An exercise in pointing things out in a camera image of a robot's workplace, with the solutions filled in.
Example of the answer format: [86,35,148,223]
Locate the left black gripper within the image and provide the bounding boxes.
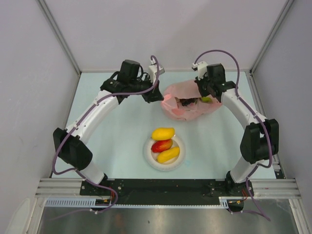
[129,74,163,103]

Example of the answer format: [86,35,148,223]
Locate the pink plastic bag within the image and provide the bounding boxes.
[160,80,222,121]

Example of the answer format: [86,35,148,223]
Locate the yellow fake mango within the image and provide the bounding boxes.
[151,128,175,141]
[157,147,180,163]

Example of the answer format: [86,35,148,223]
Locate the red fake mango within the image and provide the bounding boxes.
[151,139,173,153]

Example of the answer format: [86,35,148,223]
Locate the white paper plate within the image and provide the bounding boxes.
[143,135,186,171]

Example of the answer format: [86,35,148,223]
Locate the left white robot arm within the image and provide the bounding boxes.
[53,55,164,195]

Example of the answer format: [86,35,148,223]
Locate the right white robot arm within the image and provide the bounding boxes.
[192,61,279,195]

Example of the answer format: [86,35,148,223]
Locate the black fake grapes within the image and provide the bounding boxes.
[179,98,198,106]

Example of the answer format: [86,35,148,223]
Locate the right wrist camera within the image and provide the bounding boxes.
[192,61,208,80]

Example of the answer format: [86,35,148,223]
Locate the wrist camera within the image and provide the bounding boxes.
[192,61,208,80]
[148,64,165,84]

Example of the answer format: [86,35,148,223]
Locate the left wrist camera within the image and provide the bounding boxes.
[148,64,165,84]

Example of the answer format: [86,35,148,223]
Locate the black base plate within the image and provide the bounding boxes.
[79,178,254,206]

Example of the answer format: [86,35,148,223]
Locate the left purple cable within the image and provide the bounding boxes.
[48,55,161,221]

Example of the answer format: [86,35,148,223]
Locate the white cable duct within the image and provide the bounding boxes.
[45,198,111,208]

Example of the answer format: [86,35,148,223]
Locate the aluminium frame rail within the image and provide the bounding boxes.
[36,0,81,77]

